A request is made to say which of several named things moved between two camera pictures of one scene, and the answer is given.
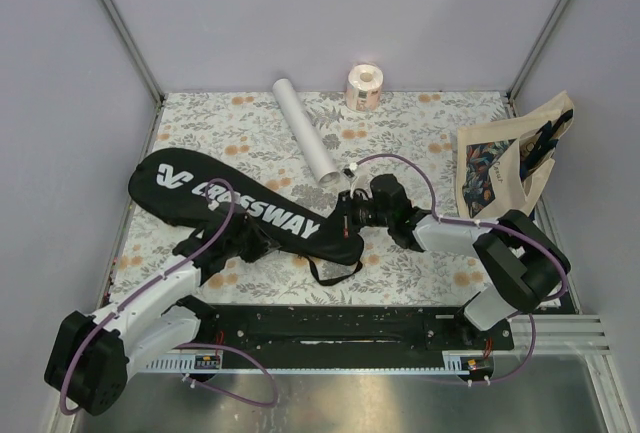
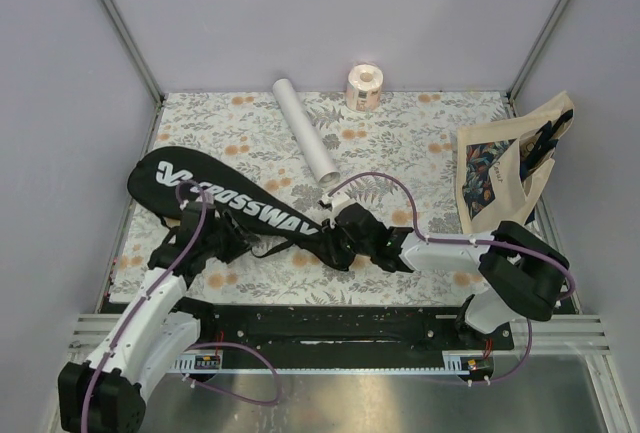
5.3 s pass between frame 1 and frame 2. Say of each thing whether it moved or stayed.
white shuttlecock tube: stayed
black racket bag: stayed
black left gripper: moved
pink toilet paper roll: stayed
